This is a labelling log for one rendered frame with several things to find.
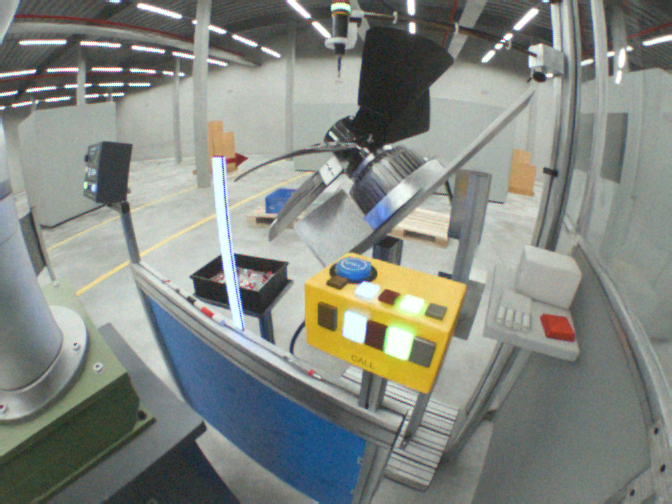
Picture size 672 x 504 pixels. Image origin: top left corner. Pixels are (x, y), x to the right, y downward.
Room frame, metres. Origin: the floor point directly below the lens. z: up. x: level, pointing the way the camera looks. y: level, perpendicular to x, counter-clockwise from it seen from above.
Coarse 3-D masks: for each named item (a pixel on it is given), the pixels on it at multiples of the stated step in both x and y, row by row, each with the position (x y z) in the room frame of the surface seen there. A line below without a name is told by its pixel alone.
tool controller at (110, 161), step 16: (96, 144) 0.74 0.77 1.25; (112, 144) 0.72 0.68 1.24; (128, 144) 0.77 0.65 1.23; (96, 160) 0.70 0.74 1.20; (112, 160) 0.71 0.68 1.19; (128, 160) 0.76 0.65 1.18; (96, 176) 0.68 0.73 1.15; (112, 176) 0.71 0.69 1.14; (128, 176) 0.76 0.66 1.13; (96, 192) 0.66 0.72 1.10; (112, 192) 0.70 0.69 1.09; (128, 192) 0.78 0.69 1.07
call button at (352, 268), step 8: (336, 264) 0.29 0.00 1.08; (344, 264) 0.29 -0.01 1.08; (352, 264) 0.29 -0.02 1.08; (360, 264) 0.29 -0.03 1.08; (368, 264) 0.29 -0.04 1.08; (336, 272) 0.29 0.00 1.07; (344, 272) 0.28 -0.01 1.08; (352, 272) 0.27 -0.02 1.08; (360, 272) 0.27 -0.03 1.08; (368, 272) 0.28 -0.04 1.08
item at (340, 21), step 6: (336, 18) 0.72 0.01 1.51; (342, 18) 0.71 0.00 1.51; (336, 24) 0.71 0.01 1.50; (342, 24) 0.71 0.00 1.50; (336, 30) 0.71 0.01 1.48; (342, 30) 0.71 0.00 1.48; (336, 36) 0.72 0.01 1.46; (342, 36) 0.71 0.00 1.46; (336, 48) 0.72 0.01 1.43; (342, 48) 0.72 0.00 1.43; (336, 54) 0.73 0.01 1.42; (342, 54) 0.72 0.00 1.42
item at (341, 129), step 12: (348, 120) 0.79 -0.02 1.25; (336, 132) 0.77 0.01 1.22; (348, 132) 0.77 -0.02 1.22; (360, 132) 0.77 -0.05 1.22; (360, 144) 0.76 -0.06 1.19; (372, 144) 0.73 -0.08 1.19; (384, 144) 0.76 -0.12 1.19; (336, 156) 0.79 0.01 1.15; (348, 156) 0.77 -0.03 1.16; (360, 156) 0.72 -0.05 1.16; (348, 168) 0.74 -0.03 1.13
